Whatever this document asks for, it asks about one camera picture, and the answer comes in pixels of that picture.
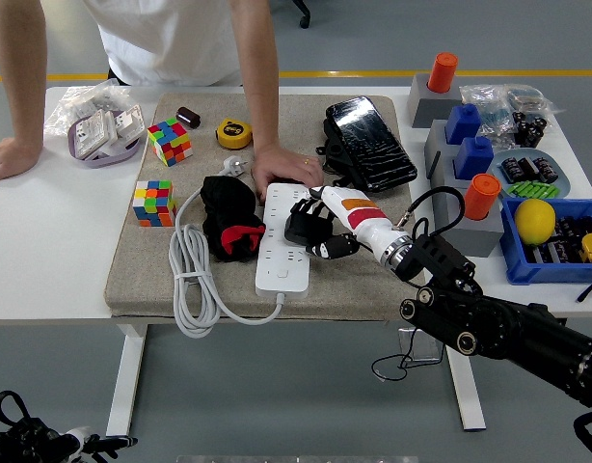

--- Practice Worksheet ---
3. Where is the person's left hand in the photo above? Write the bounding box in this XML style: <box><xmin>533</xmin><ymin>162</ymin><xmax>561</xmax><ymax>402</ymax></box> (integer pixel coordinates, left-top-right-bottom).
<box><xmin>251</xmin><ymin>143</ymin><xmax>325</xmax><ymax>204</ymax></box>

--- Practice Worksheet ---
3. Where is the person's right hand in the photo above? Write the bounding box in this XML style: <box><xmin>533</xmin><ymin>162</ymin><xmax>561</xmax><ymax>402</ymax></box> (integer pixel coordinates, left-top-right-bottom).
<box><xmin>0</xmin><ymin>137</ymin><xmax>40</xmax><ymax>188</ymax></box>

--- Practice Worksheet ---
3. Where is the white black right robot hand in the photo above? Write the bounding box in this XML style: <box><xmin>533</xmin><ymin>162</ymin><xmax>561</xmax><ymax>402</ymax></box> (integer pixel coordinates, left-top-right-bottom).
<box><xmin>283</xmin><ymin>184</ymin><xmax>411</xmax><ymax>261</ymax></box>

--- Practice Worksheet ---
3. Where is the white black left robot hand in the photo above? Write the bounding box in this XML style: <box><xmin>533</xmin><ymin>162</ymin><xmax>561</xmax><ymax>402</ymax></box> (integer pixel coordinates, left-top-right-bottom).
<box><xmin>64</xmin><ymin>425</ymin><xmax>139</xmax><ymax>462</ymax></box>

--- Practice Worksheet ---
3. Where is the black plug adapter with cord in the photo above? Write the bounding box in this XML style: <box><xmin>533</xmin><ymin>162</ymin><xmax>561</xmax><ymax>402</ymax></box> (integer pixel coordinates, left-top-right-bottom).
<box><xmin>283</xmin><ymin>204</ymin><xmax>446</xmax><ymax>383</ymax></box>

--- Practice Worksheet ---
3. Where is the white power strip with cable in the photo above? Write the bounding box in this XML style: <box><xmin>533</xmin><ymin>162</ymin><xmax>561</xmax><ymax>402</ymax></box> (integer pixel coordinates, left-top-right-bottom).
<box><xmin>168</xmin><ymin>155</ymin><xmax>314</xmax><ymax>339</ymax></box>

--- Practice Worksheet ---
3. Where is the black pouch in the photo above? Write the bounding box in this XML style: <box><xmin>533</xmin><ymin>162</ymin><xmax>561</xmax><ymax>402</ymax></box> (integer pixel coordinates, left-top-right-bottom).
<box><xmin>316</xmin><ymin>118</ymin><xmax>369</xmax><ymax>192</ymax></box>

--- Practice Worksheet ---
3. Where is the black red fabric bundle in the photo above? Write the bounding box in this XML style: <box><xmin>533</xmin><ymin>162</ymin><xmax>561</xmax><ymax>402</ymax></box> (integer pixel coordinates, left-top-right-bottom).
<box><xmin>201</xmin><ymin>175</ymin><xmax>268</xmax><ymax>263</ymax></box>

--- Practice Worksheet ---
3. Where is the white table leg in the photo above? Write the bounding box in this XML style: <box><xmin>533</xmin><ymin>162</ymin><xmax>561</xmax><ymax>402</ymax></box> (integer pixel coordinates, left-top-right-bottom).
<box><xmin>443</xmin><ymin>337</ymin><xmax>488</xmax><ymax>432</ymax></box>
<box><xmin>106</xmin><ymin>322</ymin><xmax>150</xmax><ymax>439</ymax></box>

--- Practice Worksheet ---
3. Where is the shiny black phone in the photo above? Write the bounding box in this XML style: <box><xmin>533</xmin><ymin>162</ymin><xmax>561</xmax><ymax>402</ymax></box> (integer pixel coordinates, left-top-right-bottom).
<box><xmin>324</xmin><ymin>95</ymin><xmax>419</xmax><ymax>193</ymax></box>

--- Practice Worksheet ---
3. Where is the clear bag of white sockets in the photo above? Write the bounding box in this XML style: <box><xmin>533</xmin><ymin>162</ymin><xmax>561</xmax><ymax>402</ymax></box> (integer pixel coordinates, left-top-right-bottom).
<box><xmin>43</xmin><ymin>79</ymin><xmax>136</xmax><ymax>136</ymax></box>

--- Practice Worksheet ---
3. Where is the purple oval tray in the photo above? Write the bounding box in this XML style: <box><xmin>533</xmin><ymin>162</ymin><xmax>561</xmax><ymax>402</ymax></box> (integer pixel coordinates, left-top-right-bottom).
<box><xmin>67</xmin><ymin>108</ymin><xmax>144</xmax><ymax>169</ymax></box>

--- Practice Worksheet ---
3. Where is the grey holder block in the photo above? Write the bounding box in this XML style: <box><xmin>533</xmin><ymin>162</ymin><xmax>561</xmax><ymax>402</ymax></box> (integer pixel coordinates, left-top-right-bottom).
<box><xmin>423</xmin><ymin>118</ymin><xmax>471</xmax><ymax>189</ymax></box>
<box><xmin>406</xmin><ymin>72</ymin><xmax>464</xmax><ymax>129</ymax></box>
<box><xmin>433</xmin><ymin>180</ymin><xmax>505</xmax><ymax>259</ymax></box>

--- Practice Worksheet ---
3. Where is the dark brown cylinder capacitor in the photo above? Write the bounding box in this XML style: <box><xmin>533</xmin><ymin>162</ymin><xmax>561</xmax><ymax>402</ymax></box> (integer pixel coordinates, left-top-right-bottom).
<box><xmin>175</xmin><ymin>105</ymin><xmax>202</xmax><ymax>129</ymax></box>

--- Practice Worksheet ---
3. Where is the multicolour puzzle cube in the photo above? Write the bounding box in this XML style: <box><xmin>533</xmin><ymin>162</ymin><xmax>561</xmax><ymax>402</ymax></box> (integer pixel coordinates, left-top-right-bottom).
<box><xmin>132</xmin><ymin>179</ymin><xmax>177</xmax><ymax>228</ymax></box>
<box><xmin>147</xmin><ymin>118</ymin><xmax>195</xmax><ymax>168</ymax></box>

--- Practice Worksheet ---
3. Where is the orange cylinder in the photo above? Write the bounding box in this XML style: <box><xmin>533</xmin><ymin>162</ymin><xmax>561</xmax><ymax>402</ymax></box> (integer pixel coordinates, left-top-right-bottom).
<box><xmin>463</xmin><ymin>173</ymin><xmax>502</xmax><ymax>222</ymax></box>
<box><xmin>428</xmin><ymin>51</ymin><xmax>461</xmax><ymax>94</ymax></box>

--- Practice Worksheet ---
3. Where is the blue square block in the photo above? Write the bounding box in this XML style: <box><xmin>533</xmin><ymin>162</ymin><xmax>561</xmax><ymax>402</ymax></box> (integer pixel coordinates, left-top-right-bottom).
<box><xmin>444</xmin><ymin>102</ymin><xmax>483</xmax><ymax>146</ymax></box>
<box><xmin>454</xmin><ymin>135</ymin><xmax>495</xmax><ymax>179</ymax></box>

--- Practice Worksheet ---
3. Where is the silver floor plate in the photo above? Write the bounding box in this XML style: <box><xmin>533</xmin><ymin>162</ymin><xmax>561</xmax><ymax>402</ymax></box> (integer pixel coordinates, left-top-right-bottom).
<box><xmin>397</xmin><ymin>326</ymin><xmax>444</xmax><ymax>364</ymax></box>

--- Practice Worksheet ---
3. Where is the black office chair base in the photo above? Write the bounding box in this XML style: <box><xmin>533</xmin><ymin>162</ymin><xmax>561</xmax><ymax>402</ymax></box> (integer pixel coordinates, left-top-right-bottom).
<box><xmin>290</xmin><ymin>0</ymin><xmax>311</xmax><ymax>29</ymax></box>

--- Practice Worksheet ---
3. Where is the blue plastic bin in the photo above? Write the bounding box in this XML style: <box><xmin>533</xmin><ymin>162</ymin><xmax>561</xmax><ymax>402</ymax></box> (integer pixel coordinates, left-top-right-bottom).
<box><xmin>498</xmin><ymin>196</ymin><xmax>592</xmax><ymax>286</ymax></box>

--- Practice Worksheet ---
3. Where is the clear bag of small parts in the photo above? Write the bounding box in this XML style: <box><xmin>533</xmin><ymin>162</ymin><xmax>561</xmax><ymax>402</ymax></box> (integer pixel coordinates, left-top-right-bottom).
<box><xmin>459</xmin><ymin>84</ymin><xmax>519</xmax><ymax>146</ymax></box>

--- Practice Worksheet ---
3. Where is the yellow lemon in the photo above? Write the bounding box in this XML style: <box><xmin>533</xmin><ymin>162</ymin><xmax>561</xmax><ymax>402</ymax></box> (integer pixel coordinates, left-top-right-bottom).
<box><xmin>513</xmin><ymin>198</ymin><xmax>557</xmax><ymax>246</ymax></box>

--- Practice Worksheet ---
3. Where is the person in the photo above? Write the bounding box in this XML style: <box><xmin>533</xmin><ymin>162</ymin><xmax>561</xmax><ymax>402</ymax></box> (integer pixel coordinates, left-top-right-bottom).
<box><xmin>81</xmin><ymin>0</ymin><xmax>244</xmax><ymax>88</ymax></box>

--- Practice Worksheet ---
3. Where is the grey-brown fabric mat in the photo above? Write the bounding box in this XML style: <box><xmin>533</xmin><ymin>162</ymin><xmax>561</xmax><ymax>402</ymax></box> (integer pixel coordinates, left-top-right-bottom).
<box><xmin>104</xmin><ymin>91</ymin><xmax>430</xmax><ymax>322</ymax></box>

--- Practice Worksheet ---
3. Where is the green battery pile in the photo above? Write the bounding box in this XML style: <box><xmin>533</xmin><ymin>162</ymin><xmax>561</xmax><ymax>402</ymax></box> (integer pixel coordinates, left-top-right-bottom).
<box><xmin>506</xmin><ymin>180</ymin><xmax>562</xmax><ymax>199</ymax></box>

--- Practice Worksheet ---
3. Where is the black capacitor cluster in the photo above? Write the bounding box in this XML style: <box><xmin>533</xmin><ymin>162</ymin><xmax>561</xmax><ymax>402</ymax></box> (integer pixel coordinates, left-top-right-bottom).
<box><xmin>512</xmin><ymin>111</ymin><xmax>549</xmax><ymax>149</ymax></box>

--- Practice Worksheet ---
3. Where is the clear bag with round tin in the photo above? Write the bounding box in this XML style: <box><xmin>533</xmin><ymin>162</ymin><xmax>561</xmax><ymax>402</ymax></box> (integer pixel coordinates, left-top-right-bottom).
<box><xmin>505</xmin><ymin>84</ymin><xmax>566</xmax><ymax>117</ymax></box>

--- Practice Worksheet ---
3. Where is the blue-grey plate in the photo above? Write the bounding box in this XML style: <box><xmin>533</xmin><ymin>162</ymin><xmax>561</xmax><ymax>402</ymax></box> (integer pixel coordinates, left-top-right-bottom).
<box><xmin>486</xmin><ymin>148</ymin><xmax>573</xmax><ymax>200</ymax></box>

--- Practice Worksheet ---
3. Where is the white wall socket panel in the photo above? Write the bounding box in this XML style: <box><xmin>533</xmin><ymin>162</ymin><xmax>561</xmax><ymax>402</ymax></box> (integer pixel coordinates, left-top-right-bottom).
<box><xmin>73</xmin><ymin>109</ymin><xmax>120</xmax><ymax>160</ymax></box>
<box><xmin>113</xmin><ymin>103</ymin><xmax>146</xmax><ymax>141</ymax></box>

